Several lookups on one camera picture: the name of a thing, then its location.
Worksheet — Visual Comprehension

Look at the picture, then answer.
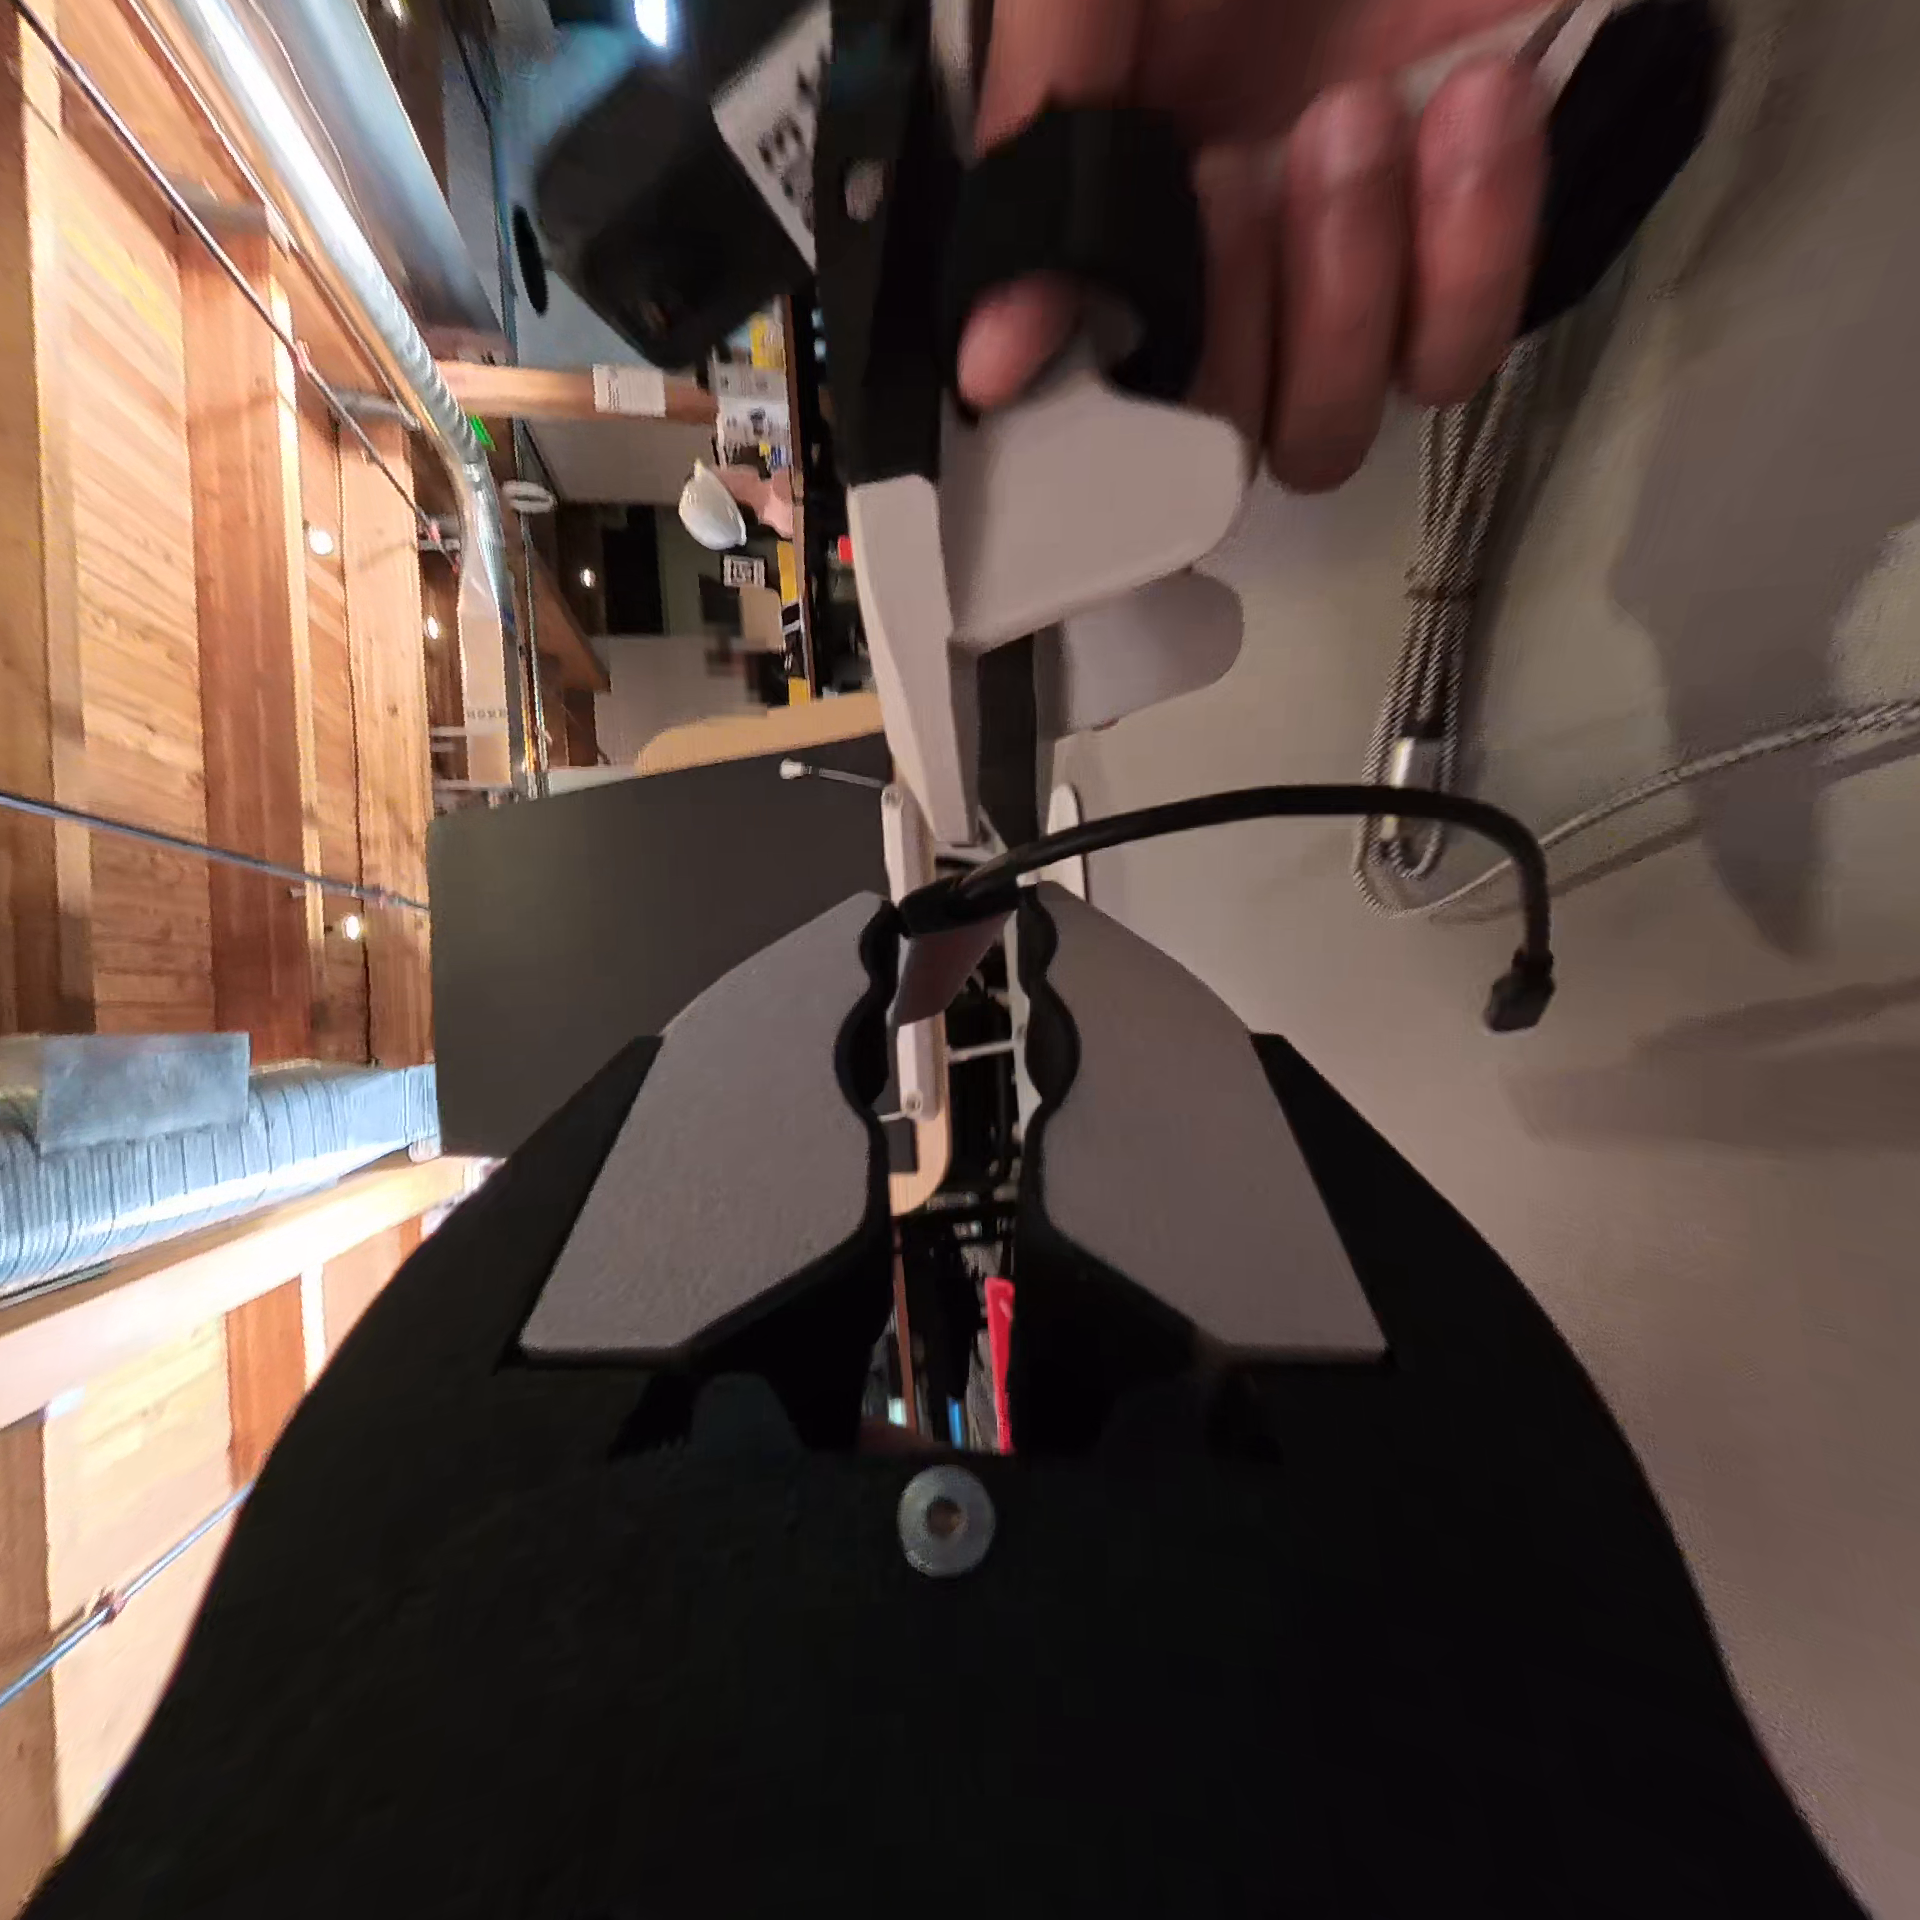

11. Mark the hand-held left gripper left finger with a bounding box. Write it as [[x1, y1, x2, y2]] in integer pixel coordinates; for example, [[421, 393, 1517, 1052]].
[[516, 892, 895, 1367]]

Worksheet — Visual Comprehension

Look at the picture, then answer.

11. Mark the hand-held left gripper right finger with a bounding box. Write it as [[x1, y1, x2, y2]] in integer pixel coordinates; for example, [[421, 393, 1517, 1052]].
[[1018, 884, 1390, 1373]]

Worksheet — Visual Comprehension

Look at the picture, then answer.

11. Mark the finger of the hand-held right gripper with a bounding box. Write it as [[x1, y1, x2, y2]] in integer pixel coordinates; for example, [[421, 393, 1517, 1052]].
[[943, 375, 1254, 648], [848, 479, 984, 849]]

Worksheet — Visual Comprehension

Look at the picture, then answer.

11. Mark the grey USB hub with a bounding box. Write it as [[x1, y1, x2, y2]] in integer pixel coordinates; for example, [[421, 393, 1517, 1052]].
[[885, 787, 1557, 1037]]

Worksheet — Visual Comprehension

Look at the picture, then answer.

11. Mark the grey white braided cable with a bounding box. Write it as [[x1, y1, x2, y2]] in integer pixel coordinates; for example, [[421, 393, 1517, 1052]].
[[1351, 337, 1920, 924]]

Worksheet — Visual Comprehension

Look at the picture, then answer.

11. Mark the grey desk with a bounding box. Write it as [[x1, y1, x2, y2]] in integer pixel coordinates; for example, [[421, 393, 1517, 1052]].
[[1036, 0, 1920, 1920]]

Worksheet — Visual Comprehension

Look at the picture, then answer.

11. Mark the person's right hand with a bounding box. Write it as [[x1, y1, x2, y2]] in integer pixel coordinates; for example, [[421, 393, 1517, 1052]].
[[983, 0, 1560, 485]]

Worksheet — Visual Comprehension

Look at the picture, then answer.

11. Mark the wood-framed black board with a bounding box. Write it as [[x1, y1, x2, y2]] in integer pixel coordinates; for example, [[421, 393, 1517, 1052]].
[[428, 704, 962, 1217]]

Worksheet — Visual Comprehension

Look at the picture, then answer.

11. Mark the large round silver duct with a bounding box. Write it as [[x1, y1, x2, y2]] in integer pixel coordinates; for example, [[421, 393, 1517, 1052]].
[[0, 1036, 444, 1298]]

